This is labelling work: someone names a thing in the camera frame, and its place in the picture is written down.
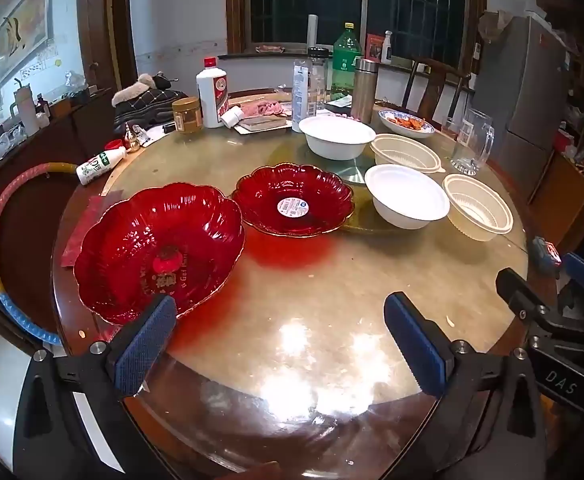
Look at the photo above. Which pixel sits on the wooden framed window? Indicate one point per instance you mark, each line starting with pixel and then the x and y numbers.
pixel 297 0

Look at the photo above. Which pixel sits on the green plastic bottle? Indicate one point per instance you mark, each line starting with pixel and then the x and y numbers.
pixel 346 55

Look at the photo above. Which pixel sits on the small red glass plate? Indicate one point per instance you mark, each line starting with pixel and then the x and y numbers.
pixel 272 195

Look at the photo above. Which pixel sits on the dark wooden sideboard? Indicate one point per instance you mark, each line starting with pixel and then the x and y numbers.
pixel 87 120

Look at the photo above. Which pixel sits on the clear plastic bag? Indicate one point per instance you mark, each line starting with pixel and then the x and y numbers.
pixel 9 140
pixel 76 81

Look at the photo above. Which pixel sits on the small gold ornament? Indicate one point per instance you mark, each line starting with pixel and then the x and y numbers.
pixel 132 140

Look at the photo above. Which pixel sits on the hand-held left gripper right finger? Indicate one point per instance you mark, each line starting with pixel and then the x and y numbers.
pixel 414 345

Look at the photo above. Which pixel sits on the white paper sheet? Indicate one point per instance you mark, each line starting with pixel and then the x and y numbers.
pixel 157 135

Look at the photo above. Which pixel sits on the gold glitter turntable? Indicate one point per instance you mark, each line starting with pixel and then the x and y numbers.
pixel 322 166

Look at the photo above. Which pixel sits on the pink cloth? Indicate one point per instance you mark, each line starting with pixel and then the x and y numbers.
pixel 262 107

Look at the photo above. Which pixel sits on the white foam bowl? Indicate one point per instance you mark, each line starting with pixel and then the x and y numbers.
pixel 337 132
pixel 406 190

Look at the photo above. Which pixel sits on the dark quilted fur-trimmed jacket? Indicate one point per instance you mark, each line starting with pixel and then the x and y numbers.
pixel 147 105

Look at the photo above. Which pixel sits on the white tumbler with straw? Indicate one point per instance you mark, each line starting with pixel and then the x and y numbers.
pixel 28 110

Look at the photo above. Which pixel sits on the clear bottle black lid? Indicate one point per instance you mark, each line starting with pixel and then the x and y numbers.
pixel 318 80

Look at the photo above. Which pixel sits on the small wooden box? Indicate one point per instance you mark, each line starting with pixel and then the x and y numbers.
pixel 62 108

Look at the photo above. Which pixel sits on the white spray bottle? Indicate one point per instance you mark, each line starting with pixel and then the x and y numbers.
pixel 387 47

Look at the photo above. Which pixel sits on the white blue tube package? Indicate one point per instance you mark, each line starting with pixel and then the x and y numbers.
pixel 300 100

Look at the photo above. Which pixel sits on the book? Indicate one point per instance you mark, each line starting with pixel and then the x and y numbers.
pixel 267 123

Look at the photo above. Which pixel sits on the small brown bottle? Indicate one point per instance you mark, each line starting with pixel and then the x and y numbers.
pixel 42 105

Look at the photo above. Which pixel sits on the white liquor bottle red cap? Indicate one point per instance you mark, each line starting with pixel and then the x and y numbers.
pixel 211 95

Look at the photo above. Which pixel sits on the steel thermos flask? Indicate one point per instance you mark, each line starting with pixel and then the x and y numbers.
pixel 364 90

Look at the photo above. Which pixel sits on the wooden chair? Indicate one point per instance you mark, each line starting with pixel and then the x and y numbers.
pixel 434 67

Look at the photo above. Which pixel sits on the large red glass plate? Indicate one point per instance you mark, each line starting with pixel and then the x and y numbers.
pixel 137 240

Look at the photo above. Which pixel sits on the wooden door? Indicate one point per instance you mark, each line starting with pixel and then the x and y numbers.
pixel 102 20

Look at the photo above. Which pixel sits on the clear glass mug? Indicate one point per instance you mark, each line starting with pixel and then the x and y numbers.
pixel 471 145

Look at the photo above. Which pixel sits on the small white cup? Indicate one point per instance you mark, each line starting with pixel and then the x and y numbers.
pixel 231 118

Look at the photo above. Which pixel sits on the white paper roll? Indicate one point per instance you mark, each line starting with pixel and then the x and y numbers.
pixel 313 32

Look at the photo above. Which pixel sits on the white bottle green label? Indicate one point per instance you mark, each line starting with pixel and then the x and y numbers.
pixel 97 166

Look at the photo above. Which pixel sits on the white green leaflet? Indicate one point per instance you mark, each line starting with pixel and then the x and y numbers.
pixel 341 103

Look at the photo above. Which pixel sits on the pink wrapped candies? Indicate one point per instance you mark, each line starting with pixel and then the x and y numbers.
pixel 342 116

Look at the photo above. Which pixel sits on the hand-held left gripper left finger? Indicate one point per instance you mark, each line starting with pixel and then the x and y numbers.
pixel 144 345

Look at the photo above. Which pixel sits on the multicoloured hula hoop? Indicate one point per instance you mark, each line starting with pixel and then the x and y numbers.
pixel 32 329

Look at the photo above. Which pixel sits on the framed wall painting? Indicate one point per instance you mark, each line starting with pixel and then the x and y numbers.
pixel 22 25

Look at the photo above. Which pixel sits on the amber jar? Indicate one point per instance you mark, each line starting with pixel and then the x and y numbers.
pixel 187 117

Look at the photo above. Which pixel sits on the red box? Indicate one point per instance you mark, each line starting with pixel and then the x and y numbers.
pixel 373 47

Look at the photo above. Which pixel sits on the orange cooked food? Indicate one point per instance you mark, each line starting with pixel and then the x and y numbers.
pixel 406 121

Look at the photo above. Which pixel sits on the plain red packet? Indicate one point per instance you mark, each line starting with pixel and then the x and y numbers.
pixel 79 232

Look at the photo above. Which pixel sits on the small drinking glass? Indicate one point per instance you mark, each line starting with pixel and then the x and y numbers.
pixel 449 128

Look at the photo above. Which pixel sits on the beige plastic bowl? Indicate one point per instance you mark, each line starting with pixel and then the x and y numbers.
pixel 476 205
pixel 406 152

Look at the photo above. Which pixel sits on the grey refrigerator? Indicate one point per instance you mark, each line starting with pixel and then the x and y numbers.
pixel 526 85

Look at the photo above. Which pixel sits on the blue patterned white plate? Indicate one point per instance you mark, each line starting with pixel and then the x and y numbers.
pixel 396 131

